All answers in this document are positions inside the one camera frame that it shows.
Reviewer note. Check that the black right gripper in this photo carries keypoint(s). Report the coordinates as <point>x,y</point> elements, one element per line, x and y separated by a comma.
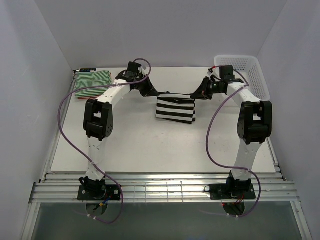
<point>202,93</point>

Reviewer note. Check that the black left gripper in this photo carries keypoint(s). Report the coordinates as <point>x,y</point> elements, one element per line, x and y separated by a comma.
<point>149,91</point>

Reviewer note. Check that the black white striped tank top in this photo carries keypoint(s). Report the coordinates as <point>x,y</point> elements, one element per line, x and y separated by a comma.
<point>173,107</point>

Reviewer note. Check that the green white striped tank top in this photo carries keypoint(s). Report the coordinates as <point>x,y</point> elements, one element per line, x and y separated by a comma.
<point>94,82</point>

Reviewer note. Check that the red white striped tank top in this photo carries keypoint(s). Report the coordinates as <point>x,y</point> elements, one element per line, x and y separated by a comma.
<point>87,97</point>

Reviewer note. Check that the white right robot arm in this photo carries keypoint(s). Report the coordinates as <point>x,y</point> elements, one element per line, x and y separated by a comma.
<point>254,124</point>

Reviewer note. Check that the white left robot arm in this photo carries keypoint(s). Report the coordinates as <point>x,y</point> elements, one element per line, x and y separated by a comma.
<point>98,120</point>

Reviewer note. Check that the white perforated plastic basket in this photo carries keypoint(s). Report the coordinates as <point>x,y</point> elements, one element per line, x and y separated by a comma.
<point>250,67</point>

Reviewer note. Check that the blue label sticker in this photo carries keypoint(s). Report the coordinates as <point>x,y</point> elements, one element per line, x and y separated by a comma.
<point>87,70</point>

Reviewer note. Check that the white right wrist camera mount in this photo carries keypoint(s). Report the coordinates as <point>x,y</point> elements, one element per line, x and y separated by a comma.
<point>211,73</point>

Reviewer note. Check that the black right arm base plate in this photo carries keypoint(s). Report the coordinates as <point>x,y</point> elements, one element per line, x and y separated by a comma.
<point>233,189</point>

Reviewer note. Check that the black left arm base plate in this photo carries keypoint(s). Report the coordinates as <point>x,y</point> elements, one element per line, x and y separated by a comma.
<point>97,190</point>

